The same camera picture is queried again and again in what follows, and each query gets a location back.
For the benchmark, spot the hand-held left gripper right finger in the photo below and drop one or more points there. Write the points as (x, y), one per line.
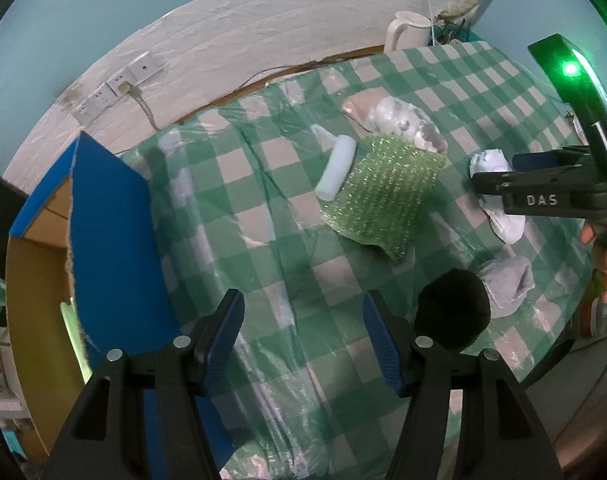
(381, 340)

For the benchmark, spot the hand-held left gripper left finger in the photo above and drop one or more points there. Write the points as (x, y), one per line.
(226, 340)

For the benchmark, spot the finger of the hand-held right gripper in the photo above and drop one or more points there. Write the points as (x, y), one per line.
(488, 182)
(533, 161)

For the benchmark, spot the white cloth bundle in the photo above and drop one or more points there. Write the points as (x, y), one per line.
(508, 225)

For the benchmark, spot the black fuzzy ball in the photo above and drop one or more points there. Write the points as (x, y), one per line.
(451, 305)

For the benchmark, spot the grey cloth bundle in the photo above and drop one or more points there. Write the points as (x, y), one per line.
(508, 280)

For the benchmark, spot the blue cardboard box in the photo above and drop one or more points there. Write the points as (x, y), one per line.
(118, 240)

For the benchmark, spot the white foam roll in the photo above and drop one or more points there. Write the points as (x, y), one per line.
(336, 170)

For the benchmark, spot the green checkered tablecloth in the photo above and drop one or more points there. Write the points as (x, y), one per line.
(283, 270)

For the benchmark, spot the light green foam sheet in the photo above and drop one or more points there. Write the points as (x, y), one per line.
(68, 317)

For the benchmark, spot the white electric kettle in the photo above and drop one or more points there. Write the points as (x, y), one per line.
(406, 30)

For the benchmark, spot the white wide wall socket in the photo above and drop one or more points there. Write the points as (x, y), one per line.
(93, 105)

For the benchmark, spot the white wall socket with plug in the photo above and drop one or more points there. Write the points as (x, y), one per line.
(118, 84)

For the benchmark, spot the white single wall socket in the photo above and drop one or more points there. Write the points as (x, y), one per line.
(144, 66)

